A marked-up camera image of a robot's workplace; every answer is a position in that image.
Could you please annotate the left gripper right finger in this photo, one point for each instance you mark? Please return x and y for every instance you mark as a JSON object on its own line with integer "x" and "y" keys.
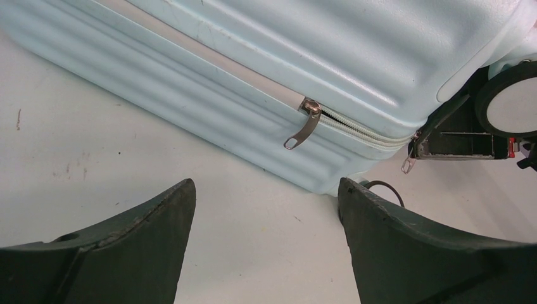
{"x": 399, "y": 256}

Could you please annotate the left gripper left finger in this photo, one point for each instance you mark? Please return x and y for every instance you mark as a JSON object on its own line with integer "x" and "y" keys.
{"x": 133, "y": 257}

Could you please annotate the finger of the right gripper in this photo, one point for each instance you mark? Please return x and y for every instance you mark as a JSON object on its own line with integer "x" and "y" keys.
{"x": 453, "y": 132}

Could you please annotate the silver zipper pull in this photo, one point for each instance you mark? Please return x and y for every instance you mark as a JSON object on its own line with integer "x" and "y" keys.
{"x": 314, "y": 111}
{"x": 409, "y": 161}

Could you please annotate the light blue ribbed suitcase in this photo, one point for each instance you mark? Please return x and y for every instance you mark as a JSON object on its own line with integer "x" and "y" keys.
{"x": 236, "y": 72}

